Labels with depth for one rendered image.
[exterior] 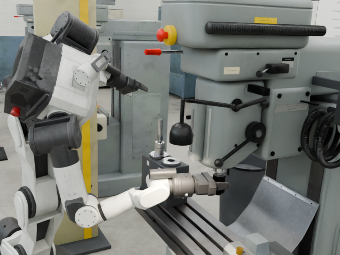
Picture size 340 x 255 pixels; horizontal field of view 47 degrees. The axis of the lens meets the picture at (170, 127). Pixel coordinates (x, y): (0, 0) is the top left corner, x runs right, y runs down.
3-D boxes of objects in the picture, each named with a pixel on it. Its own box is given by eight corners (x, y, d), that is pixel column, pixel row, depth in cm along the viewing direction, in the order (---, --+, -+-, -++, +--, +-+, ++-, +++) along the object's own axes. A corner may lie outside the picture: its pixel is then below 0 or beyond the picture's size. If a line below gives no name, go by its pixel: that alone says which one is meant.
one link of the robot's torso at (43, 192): (15, 215, 176) (2, 112, 166) (51, 203, 188) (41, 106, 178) (31, 225, 165) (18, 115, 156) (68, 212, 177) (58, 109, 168)
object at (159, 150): (152, 154, 186) (153, 144, 184) (156, 151, 190) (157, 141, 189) (162, 156, 184) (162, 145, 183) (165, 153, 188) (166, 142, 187)
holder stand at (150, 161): (165, 209, 177) (167, 167, 171) (140, 190, 194) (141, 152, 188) (187, 203, 183) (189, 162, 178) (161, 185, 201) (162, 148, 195)
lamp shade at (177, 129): (165, 143, 119) (165, 123, 118) (174, 137, 126) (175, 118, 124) (186, 147, 116) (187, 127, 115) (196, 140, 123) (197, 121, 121)
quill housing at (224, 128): (215, 177, 131) (223, 81, 122) (184, 157, 148) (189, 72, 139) (260, 169, 139) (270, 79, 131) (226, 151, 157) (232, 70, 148)
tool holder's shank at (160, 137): (155, 141, 185) (156, 119, 181) (158, 140, 187) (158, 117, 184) (161, 143, 183) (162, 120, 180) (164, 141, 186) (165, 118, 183)
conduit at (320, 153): (315, 174, 127) (325, 111, 121) (280, 158, 141) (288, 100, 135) (354, 166, 136) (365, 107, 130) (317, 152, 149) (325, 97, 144)
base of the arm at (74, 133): (37, 165, 131) (26, 143, 123) (40, 137, 140) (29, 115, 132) (82, 157, 132) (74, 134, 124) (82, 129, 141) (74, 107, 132)
